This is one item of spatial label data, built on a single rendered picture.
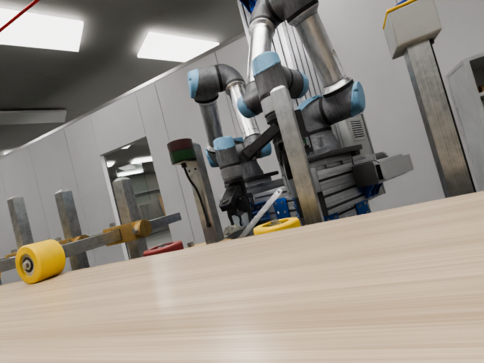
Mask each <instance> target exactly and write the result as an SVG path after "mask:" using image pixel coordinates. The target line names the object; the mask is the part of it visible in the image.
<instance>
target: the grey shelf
mask: <svg viewBox="0 0 484 363"><path fill-rule="evenodd" d="M445 77H446V80H447V84H448V87H449V91H450V94H451V97H452V101H453V104H454V108H455V111H456V113H457V118H458V120H459V124H460V127H461V131H462V135H463V138H464V140H465V145H466V147H467V152H468V154H469V157H470V161H471V164H472V168H473V171H474V174H475V178H476V181H477V184H478V188H479V191H480V192H481V191H484V91H483V92H480V93H479V92H478V87H479V86H481V85H483V84H484V52H483V53H479V54H477V55H474V56H471V57H469V58H465V59H462V60H461V61H460V62H459V63H458V64H457V65H456V66H455V67H454V68H453V69H452V70H451V71H450V72H449V73H448V74H447V75H446V76H445Z"/></svg>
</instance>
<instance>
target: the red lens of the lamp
mask: <svg viewBox="0 0 484 363"><path fill-rule="evenodd" d="M167 148H168V151H169V155H170V153H171V152H173V151H176V150H179V149H183V148H193V149H194V146H193V142H192V139H190V138H184V139H179V140H174V141H171V142H170V143H168V144H167Z"/></svg>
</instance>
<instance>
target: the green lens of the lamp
mask: <svg viewBox="0 0 484 363"><path fill-rule="evenodd" d="M169 156H170V159H171V164H172V165H173V163H175V162H177V161H181V160H184V159H189V158H195V160H196V159H197V157H196V153H195V150H194V149H185V150H181V151H176V152H173V153H171V154H170V155H169Z"/></svg>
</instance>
